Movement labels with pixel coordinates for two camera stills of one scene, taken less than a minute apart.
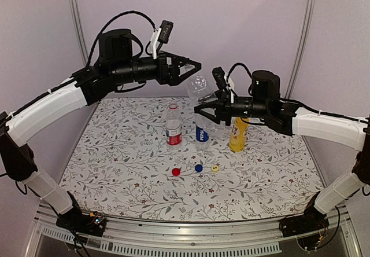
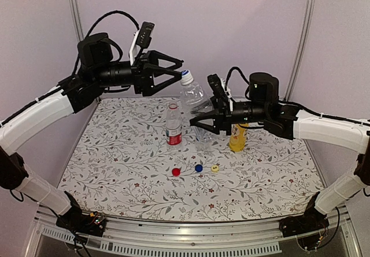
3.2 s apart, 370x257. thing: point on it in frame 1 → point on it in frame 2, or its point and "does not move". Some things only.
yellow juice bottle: (239, 134) does not move
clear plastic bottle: (198, 86) → (195, 99)
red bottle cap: (176, 172) does not move
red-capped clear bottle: (173, 126) does not move
